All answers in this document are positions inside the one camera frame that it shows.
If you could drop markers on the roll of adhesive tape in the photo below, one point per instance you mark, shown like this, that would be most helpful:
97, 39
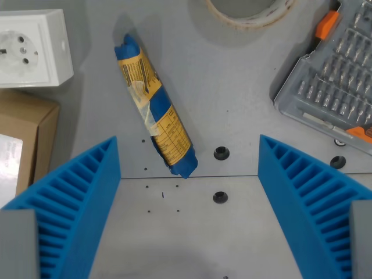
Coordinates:
253, 20

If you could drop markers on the blue and yellow rolled bag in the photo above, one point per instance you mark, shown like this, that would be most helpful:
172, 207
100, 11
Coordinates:
162, 101

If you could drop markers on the white wall power socket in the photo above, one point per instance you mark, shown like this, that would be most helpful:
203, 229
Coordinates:
35, 49

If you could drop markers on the grey screwdriver bit case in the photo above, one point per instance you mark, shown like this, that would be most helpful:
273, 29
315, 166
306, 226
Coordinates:
334, 84

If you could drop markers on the brown cardboard box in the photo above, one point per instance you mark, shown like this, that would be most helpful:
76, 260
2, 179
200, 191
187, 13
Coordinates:
35, 122

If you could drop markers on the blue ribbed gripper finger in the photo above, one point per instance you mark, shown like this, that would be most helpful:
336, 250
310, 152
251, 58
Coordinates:
72, 203
314, 209

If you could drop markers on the silver extension bar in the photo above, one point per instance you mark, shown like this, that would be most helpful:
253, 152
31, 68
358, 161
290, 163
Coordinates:
325, 123

